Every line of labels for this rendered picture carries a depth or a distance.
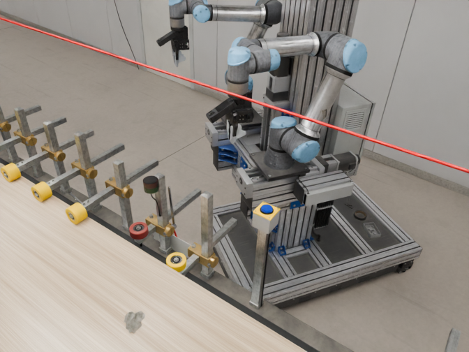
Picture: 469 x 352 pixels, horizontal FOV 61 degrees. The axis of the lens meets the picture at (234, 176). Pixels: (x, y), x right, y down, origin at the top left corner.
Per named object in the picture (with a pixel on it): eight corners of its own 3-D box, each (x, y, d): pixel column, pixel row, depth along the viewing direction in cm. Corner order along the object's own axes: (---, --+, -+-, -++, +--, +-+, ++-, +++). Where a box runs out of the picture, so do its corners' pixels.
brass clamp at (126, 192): (115, 184, 193) (114, 175, 190) (135, 194, 187) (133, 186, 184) (105, 190, 188) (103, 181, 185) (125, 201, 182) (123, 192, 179)
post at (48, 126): (68, 193, 226) (47, 119, 198) (72, 195, 224) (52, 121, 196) (63, 196, 223) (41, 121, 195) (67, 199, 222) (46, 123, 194)
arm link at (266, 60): (266, 42, 145) (240, 45, 141) (283, 52, 137) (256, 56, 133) (264, 63, 150) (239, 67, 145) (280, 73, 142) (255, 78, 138)
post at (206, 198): (206, 272, 180) (206, 188, 152) (212, 275, 178) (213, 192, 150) (202, 276, 178) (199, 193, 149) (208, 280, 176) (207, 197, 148)
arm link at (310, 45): (331, 24, 169) (230, 31, 148) (348, 31, 161) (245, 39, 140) (325, 52, 176) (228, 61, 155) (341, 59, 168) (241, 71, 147)
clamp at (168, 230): (153, 221, 187) (152, 212, 184) (175, 232, 181) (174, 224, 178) (144, 227, 183) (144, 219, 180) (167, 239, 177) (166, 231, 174)
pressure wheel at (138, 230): (141, 236, 182) (138, 218, 175) (153, 244, 178) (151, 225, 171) (128, 246, 176) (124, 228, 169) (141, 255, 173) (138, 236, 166)
